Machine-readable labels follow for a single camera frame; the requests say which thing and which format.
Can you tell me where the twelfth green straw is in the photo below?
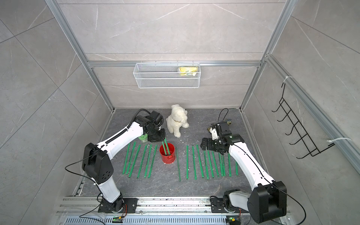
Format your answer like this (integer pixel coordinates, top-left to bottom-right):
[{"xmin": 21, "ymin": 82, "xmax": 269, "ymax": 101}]
[{"xmin": 144, "ymin": 144, "xmax": 152, "ymax": 178}]

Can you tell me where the thirteenth green straw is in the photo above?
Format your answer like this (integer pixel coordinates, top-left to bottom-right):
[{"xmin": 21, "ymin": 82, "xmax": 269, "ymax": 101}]
[{"xmin": 148, "ymin": 145, "xmax": 158, "ymax": 178}]

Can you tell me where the fourteenth green straw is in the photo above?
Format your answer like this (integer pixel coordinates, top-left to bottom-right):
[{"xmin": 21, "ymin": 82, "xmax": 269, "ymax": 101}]
[{"xmin": 136, "ymin": 145, "xmax": 148, "ymax": 179}]

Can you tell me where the sixteenth green straw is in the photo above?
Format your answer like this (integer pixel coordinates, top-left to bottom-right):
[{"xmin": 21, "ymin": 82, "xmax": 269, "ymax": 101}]
[{"xmin": 126, "ymin": 141, "xmax": 137, "ymax": 174}]

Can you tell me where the fifteenth green straw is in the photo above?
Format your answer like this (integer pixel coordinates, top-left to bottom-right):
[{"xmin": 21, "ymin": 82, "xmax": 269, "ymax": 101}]
[{"xmin": 128, "ymin": 145, "xmax": 141, "ymax": 178}]

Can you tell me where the eleventh green straw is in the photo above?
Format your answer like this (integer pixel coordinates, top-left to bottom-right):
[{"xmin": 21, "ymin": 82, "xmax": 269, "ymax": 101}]
[{"xmin": 235, "ymin": 162, "xmax": 239, "ymax": 175}]

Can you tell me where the seventeenth green straw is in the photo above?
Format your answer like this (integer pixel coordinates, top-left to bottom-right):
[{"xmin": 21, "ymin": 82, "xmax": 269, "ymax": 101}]
[{"xmin": 122, "ymin": 143, "xmax": 131, "ymax": 174}]

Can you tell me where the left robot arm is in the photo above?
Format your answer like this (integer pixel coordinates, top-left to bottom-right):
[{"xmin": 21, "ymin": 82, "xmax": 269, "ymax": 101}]
[{"xmin": 79, "ymin": 109, "xmax": 166, "ymax": 213}]

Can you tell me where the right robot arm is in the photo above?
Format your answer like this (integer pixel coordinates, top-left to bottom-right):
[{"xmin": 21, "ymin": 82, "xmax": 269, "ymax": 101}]
[{"xmin": 201, "ymin": 134, "xmax": 289, "ymax": 224}]

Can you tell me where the red cylindrical container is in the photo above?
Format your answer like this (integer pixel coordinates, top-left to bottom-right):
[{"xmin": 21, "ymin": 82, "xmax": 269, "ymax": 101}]
[{"xmin": 159, "ymin": 143, "xmax": 176, "ymax": 164}]

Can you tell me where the small green lidded jar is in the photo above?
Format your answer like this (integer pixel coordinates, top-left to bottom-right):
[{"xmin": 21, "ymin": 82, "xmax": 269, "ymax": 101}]
[{"xmin": 138, "ymin": 134, "xmax": 148, "ymax": 143}]

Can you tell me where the green straw bundle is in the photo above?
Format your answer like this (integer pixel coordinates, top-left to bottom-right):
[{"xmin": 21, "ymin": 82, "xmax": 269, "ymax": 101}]
[{"xmin": 162, "ymin": 138, "xmax": 171, "ymax": 156}]

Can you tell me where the white plush dog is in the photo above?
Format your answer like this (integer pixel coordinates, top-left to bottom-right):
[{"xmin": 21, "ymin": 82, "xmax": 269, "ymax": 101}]
[{"xmin": 166, "ymin": 104, "xmax": 189, "ymax": 138}]

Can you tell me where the yellow sponge in basket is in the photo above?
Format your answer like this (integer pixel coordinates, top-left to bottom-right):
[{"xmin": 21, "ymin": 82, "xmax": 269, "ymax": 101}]
[{"xmin": 177, "ymin": 66, "xmax": 199, "ymax": 77}]

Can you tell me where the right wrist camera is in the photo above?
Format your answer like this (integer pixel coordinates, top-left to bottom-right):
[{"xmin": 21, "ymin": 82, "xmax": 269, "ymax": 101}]
[{"xmin": 210, "ymin": 123, "xmax": 221, "ymax": 140}]

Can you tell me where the white wire mesh basket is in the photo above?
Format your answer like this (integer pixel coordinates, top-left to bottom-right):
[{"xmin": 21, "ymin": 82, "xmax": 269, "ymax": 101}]
[{"xmin": 133, "ymin": 62, "xmax": 201, "ymax": 89}]

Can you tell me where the black wire hook rack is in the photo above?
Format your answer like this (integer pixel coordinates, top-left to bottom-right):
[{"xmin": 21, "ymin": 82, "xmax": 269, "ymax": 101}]
[{"xmin": 272, "ymin": 83, "xmax": 335, "ymax": 159}]

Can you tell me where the metal base rail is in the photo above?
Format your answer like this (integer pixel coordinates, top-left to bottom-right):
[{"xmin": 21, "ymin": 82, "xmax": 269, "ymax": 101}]
[{"xmin": 56, "ymin": 195, "xmax": 292, "ymax": 225}]

